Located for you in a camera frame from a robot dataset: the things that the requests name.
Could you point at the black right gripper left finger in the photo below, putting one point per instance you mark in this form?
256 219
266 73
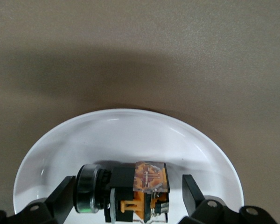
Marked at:
60 200

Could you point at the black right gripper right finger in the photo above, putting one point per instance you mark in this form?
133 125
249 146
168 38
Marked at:
193 193

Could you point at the pink round plate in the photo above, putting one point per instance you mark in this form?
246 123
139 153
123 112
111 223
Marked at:
121 144

